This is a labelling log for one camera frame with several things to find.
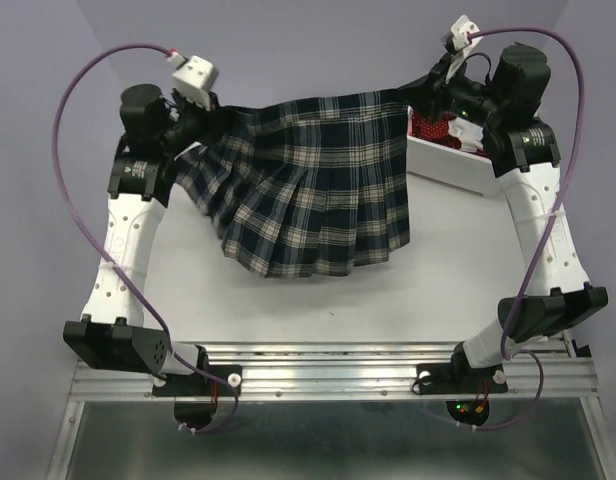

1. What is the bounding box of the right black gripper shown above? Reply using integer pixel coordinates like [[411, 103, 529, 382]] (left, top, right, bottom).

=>
[[395, 52, 506, 130]]

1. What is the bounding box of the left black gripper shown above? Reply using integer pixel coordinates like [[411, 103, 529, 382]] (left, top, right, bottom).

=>
[[161, 87, 237, 157]]

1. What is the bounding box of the navy plaid pleated skirt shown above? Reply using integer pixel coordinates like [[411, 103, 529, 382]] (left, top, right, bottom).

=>
[[177, 89, 410, 279]]

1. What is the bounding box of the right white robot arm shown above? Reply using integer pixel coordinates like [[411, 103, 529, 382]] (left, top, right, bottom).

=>
[[399, 43, 608, 390]]

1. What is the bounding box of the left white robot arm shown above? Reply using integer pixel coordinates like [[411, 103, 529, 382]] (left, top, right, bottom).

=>
[[63, 84, 219, 394]]

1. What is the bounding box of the red polka dot skirt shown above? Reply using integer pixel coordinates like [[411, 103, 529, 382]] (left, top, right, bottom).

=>
[[409, 111, 462, 150]]

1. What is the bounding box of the white garment in bin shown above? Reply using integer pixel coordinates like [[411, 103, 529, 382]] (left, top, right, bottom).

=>
[[448, 117, 485, 155]]

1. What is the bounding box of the white plastic bin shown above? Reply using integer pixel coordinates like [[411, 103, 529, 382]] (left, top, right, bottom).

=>
[[407, 122, 500, 197]]

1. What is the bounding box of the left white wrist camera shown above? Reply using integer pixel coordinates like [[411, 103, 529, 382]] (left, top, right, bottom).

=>
[[167, 50, 219, 111]]

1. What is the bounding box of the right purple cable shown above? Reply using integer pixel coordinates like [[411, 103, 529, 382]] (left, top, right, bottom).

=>
[[427, 27, 587, 434]]

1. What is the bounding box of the purple cable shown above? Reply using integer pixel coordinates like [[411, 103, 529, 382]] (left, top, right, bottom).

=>
[[427, 27, 587, 434], [51, 44, 242, 436]]

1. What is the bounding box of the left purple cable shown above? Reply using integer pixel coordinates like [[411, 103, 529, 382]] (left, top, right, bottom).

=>
[[51, 44, 242, 436]]

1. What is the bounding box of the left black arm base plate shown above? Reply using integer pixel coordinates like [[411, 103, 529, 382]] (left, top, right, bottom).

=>
[[151, 347, 243, 436]]

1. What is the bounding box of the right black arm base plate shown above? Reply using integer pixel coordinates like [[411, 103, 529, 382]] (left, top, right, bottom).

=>
[[411, 352, 508, 429]]

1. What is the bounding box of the aluminium rail frame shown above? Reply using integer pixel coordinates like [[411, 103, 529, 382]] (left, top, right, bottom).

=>
[[47, 334, 616, 479]]

